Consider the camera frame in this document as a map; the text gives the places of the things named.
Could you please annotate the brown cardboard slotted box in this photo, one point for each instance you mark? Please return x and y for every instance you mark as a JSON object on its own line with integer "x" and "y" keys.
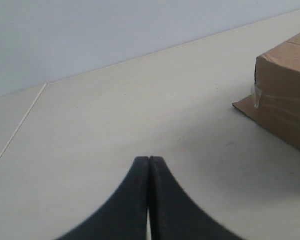
{"x": 274, "y": 102}

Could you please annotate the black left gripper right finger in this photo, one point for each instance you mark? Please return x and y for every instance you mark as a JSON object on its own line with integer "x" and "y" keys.
{"x": 173, "y": 215}

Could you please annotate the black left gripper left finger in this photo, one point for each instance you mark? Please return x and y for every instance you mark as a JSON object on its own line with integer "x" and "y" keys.
{"x": 124, "y": 215}

